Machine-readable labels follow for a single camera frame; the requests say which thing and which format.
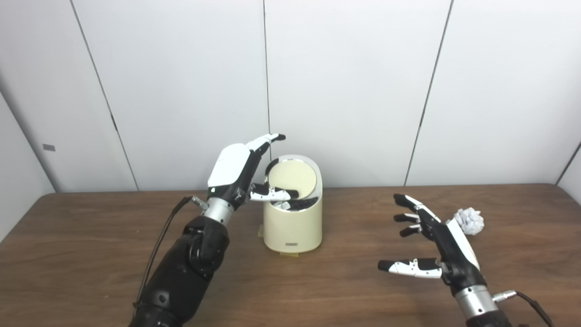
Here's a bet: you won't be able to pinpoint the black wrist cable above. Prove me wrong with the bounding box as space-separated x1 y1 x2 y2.
131 196 209 318
492 291 555 327

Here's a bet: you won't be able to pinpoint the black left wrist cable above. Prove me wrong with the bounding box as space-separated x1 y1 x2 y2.
131 196 209 318

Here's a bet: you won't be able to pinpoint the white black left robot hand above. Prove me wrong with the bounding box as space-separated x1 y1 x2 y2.
207 133 300 212

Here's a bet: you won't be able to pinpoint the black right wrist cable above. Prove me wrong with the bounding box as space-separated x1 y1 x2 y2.
492 291 555 327

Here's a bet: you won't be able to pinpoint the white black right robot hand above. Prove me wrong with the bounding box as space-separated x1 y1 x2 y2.
378 193 487 297

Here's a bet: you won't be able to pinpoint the round cream bin lid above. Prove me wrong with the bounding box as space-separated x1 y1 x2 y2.
266 160 317 200

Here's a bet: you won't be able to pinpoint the cream-colored bin body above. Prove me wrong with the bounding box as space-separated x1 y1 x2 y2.
262 155 323 254

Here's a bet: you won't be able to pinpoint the white paper ball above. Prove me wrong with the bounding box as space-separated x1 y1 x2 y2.
454 208 485 235

